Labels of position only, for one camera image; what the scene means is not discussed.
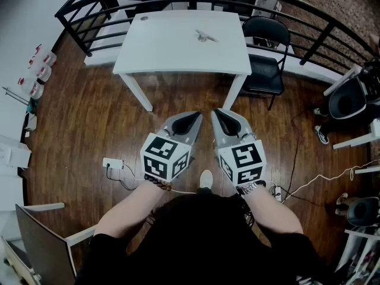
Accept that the white desk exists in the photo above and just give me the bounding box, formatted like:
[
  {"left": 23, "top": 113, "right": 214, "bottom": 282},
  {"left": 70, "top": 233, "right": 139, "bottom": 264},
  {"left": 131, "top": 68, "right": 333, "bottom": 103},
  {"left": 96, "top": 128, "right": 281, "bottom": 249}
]
[
  {"left": 332, "top": 119, "right": 380, "bottom": 150},
  {"left": 322, "top": 64, "right": 365, "bottom": 97}
]

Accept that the white power strip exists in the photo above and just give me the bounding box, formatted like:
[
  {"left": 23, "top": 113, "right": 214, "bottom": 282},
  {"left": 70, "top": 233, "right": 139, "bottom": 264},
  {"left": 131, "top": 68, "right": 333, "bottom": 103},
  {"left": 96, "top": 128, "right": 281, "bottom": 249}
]
[
  {"left": 102, "top": 157, "right": 126, "bottom": 170},
  {"left": 268, "top": 185, "right": 283, "bottom": 202}
]

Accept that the clear plastic jug red label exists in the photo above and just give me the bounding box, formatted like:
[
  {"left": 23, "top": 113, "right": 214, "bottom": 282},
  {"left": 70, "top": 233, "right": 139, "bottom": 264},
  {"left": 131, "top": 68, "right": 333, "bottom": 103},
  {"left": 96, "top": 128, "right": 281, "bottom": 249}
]
[
  {"left": 34, "top": 43, "right": 58, "bottom": 68},
  {"left": 27, "top": 56, "right": 53, "bottom": 84},
  {"left": 17, "top": 77, "right": 45, "bottom": 100}
]

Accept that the person's black shirt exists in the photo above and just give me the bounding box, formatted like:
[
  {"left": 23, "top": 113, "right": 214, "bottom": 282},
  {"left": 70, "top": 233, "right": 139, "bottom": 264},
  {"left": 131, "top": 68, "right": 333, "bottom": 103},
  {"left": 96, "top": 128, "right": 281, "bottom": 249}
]
[{"left": 74, "top": 192, "right": 338, "bottom": 285}]

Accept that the black metal railing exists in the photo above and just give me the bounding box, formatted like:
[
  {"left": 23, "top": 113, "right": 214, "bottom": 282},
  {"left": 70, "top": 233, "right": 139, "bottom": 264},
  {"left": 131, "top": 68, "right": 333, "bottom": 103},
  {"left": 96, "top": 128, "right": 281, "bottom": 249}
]
[{"left": 54, "top": 0, "right": 378, "bottom": 68}]

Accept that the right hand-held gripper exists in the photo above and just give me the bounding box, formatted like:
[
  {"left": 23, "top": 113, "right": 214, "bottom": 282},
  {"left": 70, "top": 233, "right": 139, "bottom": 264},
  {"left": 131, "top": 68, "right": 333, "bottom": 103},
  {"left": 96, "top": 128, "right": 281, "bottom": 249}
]
[{"left": 210, "top": 108, "right": 267, "bottom": 188}]

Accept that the person's left forearm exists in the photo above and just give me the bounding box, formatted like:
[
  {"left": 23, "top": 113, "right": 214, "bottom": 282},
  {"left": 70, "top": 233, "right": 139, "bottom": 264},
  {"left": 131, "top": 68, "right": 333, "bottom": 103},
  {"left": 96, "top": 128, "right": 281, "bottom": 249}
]
[{"left": 93, "top": 179, "right": 173, "bottom": 239}]

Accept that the person's right forearm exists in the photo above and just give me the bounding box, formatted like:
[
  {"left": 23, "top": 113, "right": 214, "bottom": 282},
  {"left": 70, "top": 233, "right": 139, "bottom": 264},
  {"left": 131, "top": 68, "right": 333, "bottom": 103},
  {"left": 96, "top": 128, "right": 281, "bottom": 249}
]
[{"left": 237, "top": 184, "right": 304, "bottom": 243}]

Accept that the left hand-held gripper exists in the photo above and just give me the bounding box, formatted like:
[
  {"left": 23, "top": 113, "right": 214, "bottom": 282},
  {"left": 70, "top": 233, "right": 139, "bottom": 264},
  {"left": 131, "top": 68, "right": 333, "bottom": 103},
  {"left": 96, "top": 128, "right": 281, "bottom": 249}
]
[{"left": 140, "top": 110, "right": 204, "bottom": 184}]

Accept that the metal clip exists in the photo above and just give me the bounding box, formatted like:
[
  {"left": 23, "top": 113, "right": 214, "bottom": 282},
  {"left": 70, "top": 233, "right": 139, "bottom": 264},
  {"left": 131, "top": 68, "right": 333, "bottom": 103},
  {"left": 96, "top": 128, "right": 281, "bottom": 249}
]
[{"left": 194, "top": 28, "right": 220, "bottom": 45}]

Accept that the black floor cable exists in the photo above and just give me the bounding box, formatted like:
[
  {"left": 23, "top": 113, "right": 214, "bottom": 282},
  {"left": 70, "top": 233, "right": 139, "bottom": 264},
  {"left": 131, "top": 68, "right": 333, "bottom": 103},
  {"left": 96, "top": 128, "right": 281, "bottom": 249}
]
[{"left": 106, "top": 167, "right": 144, "bottom": 192}]

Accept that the small white device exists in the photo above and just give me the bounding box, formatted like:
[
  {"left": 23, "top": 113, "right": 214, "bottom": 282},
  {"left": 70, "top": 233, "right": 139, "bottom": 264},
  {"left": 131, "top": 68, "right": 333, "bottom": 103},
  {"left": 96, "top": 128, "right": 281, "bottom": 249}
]
[{"left": 23, "top": 112, "right": 38, "bottom": 131}]

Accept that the dark brown board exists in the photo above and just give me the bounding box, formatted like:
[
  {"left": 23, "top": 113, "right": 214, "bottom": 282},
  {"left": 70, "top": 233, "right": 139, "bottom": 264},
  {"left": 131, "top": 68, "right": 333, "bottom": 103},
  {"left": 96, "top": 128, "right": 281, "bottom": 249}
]
[{"left": 15, "top": 204, "right": 77, "bottom": 285}]

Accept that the brown bead bracelet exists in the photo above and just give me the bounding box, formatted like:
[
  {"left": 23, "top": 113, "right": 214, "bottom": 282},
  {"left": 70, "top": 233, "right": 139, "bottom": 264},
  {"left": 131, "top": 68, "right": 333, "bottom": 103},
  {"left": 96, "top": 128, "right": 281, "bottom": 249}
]
[{"left": 143, "top": 173, "right": 173, "bottom": 193}]

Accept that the red floor cable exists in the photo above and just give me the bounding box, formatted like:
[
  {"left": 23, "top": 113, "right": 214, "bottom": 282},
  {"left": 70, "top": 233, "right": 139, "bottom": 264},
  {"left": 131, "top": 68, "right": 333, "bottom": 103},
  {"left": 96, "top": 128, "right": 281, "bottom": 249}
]
[{"left": 290, "top": 107, "right": 320, "bottom": 203}]

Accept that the silver metal wristwatch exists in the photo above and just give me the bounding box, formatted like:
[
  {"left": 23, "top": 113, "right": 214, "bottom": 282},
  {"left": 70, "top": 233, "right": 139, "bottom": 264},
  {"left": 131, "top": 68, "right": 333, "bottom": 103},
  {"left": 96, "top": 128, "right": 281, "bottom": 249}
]
[{"left": 236, "top": 180, "right": 267, "bottom": 196}]

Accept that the metal rod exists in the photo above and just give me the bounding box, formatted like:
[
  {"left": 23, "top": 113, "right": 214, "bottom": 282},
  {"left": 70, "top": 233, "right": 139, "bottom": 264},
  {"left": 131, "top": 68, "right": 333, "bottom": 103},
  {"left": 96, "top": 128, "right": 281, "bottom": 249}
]
[{"left": 2, "top": 85, "right": 31, "bottom": 106}]

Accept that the white side table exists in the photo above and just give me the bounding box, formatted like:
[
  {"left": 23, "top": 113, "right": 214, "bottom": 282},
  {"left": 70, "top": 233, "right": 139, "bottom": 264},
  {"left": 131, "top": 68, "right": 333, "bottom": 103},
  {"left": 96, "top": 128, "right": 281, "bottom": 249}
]
[{"left": 0, "top": 202, "right": 99, "bottom": 285}]

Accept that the black folding chair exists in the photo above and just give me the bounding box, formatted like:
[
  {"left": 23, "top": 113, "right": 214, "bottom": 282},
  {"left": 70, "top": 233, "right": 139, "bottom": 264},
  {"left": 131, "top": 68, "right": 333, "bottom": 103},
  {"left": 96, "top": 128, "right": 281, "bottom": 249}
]
[{"left": 239, "top": 15, "right": 292, "bottom": 112}]

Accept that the grey round bucket seat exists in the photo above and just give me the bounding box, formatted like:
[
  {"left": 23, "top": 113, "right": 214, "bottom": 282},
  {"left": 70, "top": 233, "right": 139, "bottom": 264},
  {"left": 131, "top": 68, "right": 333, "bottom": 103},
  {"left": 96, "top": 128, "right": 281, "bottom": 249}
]
[
  {"left": 328, "top": 76, "right": 372, "bottom": 121},
  {"left": 346, "top": 197, "right": 380, "bottom": 227}
]

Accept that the white shelf rack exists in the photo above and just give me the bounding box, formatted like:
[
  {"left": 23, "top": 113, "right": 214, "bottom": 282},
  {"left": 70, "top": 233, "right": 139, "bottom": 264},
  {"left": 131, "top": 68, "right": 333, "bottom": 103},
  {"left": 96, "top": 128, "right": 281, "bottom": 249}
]
[{"left": 334, "top": 226, "right": 380, "bottom": 285}]

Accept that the person's white shoe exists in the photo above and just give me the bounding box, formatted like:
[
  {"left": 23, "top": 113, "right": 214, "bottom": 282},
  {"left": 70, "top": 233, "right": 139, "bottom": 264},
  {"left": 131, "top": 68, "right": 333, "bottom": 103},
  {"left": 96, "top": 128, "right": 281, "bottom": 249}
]
[{"left": 199, "top": 169, "right": 214, "bottom": 190}]

